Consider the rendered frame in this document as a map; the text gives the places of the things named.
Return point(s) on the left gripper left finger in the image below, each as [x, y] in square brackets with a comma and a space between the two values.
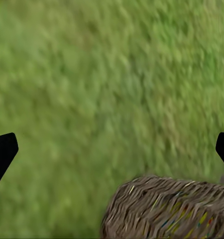
[8, 150]

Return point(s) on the easter egg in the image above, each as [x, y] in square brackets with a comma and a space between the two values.
[202, 219]

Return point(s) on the wicker basket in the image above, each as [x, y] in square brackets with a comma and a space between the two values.
[149, 208]

